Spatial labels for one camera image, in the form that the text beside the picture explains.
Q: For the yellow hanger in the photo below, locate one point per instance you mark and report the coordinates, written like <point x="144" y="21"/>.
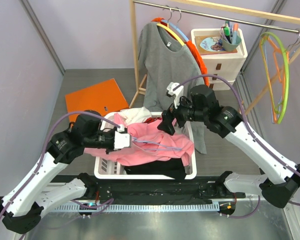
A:
<point x="171" y="32"/>

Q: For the black garment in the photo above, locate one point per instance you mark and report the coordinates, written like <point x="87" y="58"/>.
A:
<point x="172" y="168"/>

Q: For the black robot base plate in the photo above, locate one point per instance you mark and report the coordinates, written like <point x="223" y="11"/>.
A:
<point x="200" y="190"/>

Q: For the orange binder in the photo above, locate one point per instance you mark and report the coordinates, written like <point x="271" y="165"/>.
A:
<point x="104" y="98"/>

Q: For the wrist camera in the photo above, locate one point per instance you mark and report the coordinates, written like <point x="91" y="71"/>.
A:
<point x="176" y="91"/>
<point x="122" y="139"/>

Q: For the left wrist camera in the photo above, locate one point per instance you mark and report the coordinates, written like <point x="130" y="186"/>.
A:
<point x="122" y="139"/>

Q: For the picture card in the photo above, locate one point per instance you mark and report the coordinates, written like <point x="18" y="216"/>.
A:
<point x="210" y="45"/>

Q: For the light blue wire hanger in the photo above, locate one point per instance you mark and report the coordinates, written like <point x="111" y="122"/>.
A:
<point x="154" y="146"/>

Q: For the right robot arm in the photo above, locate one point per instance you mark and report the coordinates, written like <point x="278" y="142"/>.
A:
<point x="280" y="178"/>

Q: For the white drawer unit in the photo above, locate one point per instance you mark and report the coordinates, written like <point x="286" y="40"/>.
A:
<point x="225" y="65"/>

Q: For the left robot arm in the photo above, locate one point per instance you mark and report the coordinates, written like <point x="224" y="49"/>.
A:
<point x="22" y="209"/>

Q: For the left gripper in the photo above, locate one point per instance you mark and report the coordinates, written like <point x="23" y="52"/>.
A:
<point x="112" y="130"/>

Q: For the orange plastic hanger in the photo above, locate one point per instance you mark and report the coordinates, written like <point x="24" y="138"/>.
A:
<point x="275" y="62"/>

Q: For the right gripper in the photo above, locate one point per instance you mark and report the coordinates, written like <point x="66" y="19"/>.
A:
<point x="168" y="117"/>

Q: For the slotted cable duct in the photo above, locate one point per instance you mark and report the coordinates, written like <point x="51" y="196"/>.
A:
<point x="72" y="207"/>

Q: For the green pen cup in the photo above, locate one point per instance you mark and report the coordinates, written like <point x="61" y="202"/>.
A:
<point x="228" y="45"/>

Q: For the white laundry basket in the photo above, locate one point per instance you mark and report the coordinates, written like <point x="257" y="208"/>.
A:
<point x="106" y="169"/>

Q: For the grey sweatshirt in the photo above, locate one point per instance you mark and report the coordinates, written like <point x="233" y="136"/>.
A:
<point x="165" y="61"/>

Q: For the white garment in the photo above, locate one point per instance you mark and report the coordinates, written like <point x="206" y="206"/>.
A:
<point x="135" y="115"/>

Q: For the red printed garment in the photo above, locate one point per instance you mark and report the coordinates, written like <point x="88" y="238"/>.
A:
<point x="152" y="119"/>

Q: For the pink t shirt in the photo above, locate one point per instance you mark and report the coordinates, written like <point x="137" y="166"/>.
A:
<point x="135" y="155"/>

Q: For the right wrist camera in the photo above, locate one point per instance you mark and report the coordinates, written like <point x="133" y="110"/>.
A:
<point x="176" y="91"/>

